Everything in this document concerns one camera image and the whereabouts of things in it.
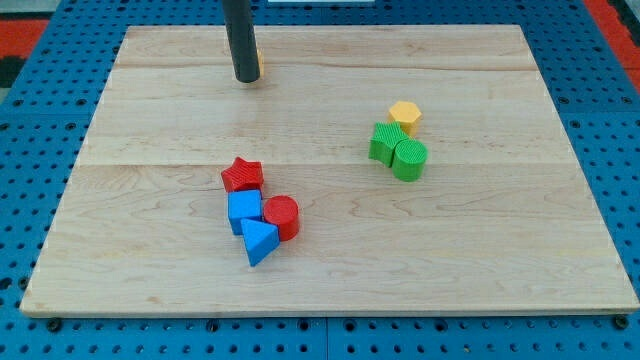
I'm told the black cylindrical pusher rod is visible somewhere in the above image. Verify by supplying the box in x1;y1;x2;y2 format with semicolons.
222;0;260;83

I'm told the yellow heart block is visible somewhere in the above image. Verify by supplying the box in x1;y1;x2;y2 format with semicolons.
257;49;265;78

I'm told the red star block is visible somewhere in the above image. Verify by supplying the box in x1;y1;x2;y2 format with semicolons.
221;157;264;193

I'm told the blue cube block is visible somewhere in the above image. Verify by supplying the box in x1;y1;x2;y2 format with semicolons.
227;189;263;235

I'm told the green star block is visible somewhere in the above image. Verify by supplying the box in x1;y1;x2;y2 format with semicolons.
368;122;408;167

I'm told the yellow hexagon block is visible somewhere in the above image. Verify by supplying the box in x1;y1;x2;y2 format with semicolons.
387;101;423;137

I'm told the red cylinder block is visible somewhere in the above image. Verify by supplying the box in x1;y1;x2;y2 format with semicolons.
263;195;300;242

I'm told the blue triangle block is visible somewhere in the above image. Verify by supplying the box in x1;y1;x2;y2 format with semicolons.
241;218;280;267

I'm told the green cylinder block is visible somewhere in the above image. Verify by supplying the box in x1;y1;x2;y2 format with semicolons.
391;139;428;182

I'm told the wooden board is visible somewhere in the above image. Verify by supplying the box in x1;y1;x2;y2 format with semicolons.
21;25;639;318

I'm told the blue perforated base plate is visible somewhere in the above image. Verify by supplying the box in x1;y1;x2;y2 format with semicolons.
1;1;639;359

